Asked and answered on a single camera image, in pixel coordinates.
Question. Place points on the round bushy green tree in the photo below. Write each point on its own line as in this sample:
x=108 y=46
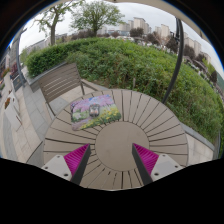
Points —
x=96 y=15

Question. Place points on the brown slatted chair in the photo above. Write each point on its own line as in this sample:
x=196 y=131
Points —
x=60 y=81

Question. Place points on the distant apartment buildings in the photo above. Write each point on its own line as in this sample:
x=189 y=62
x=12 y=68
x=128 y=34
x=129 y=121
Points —
x=140 y=24

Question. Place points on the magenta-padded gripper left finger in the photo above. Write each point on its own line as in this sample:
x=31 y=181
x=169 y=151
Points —
x=76 y=160

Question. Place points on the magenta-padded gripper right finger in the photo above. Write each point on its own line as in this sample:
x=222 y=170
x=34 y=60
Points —
x=148 y=160

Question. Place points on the tall thin-crowned tree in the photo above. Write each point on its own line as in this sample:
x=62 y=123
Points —
x=52 y=23

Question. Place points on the flower print mouse pad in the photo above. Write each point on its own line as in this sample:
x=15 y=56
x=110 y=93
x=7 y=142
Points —
x=108 y=113

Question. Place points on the dark tall sign pillar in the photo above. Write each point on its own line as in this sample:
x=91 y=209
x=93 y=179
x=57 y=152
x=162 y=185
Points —
x=19 y=63

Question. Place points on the grey shopfront building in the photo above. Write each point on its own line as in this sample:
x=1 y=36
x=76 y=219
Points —
x=4 y=65

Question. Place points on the dark curved parasol pole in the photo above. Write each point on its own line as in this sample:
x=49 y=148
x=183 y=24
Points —
x=176 y=60

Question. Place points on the white planter with flowers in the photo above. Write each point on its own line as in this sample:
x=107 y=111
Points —
x=12 y=115

